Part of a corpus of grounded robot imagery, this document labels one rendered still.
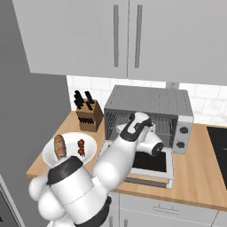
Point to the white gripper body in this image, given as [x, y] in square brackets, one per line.
[122, 128]

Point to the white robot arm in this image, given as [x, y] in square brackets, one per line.
[115, 161]

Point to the silver toaster oven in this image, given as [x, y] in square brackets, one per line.
[147, 102]

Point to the toaster oven glass door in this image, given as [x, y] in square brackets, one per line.
[150, 162]

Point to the red kebab skewer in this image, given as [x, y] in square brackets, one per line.
[81, 147]

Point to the grey toaster oven knob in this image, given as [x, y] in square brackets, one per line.
[180, 144]
[184, 130]

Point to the brown baguette bread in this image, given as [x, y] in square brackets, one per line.
[59, 147]

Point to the grey base cupboard door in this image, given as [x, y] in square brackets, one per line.
[113, 212]

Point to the wooden knife block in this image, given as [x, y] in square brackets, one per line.
[90, 118]

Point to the white round plate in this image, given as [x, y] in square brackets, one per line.
[71, 147]

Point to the grey drawer front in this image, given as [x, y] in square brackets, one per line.
[168, 208]

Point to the black hob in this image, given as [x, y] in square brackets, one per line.
[219, 150]

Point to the grey wall socket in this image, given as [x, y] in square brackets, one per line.
[172, 85]

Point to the grey wall cupboard door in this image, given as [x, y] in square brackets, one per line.
[74, 35]
[183, 38]

